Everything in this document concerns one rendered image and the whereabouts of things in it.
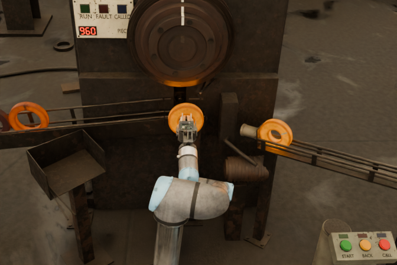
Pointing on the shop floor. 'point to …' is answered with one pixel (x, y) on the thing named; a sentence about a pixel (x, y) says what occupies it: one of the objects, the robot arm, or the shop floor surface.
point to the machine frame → (270, 48)
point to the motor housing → (240, 190)
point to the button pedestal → (352, 258)
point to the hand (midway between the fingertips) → (186, 115)
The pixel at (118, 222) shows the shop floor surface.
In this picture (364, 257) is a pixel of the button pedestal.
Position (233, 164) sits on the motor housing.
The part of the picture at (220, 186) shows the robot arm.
